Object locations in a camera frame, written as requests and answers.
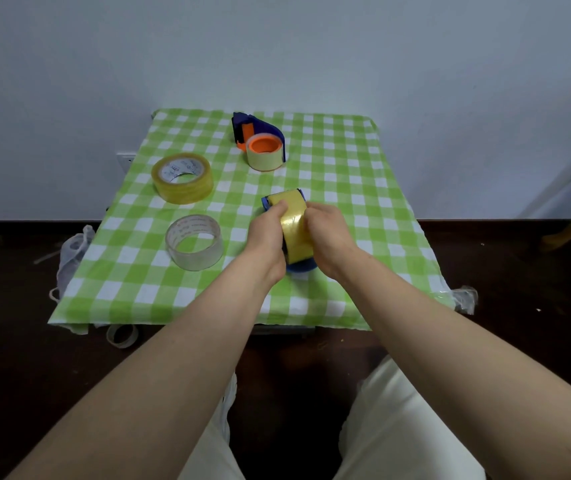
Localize person's left hand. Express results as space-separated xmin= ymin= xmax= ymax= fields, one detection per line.
xmin=243 ymin=200 xmax=289 ymax=286

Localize white plastic bag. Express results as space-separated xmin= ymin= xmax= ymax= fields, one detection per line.
xmin=48 ymin=225 xmax=97 ymax=303

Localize blue orange tape dispenser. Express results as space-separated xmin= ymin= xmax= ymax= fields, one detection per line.
xmin=232 ymin=112 xmax=286 ymax=163

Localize person's right forearm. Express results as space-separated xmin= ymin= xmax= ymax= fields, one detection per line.
xmin=333 ymin=248 xmax=571 ymax=480

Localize large yellow tape roll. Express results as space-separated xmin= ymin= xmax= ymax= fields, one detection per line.
xmin=151 ymin=153 xmax=214 ymax=205

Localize clear tape roll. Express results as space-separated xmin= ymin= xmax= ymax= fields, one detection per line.
xmin=165 ymin=215 xmax=225 ymax=272

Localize green checked tablecloth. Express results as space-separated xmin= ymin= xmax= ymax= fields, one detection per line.
xmin=48 ymin=109 xmax=456 ymax=331

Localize person's left forearm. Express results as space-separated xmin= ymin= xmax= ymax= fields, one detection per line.
xmin=8 ymin=251 xmax=286 ymax=480

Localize white trousers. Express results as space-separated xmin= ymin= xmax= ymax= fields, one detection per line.
xmin=178 ymin=357 xmax=487 ymax=480

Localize clear plastic bag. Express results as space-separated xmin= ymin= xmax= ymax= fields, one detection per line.
xmin=435 ymin=286 xmax=479 ymax=316

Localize person's right hand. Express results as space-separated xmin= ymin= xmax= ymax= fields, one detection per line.
xmin=303 ymin=202 xmax=366 ymax=282

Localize empty tape ring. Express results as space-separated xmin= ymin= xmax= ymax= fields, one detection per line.
xmin=106 ymin=324 xmax=140 ymax=350

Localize pale yellow tape roll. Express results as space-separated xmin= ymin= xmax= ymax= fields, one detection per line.
xmin=246 ymin=133 xmax=285 ymax=172

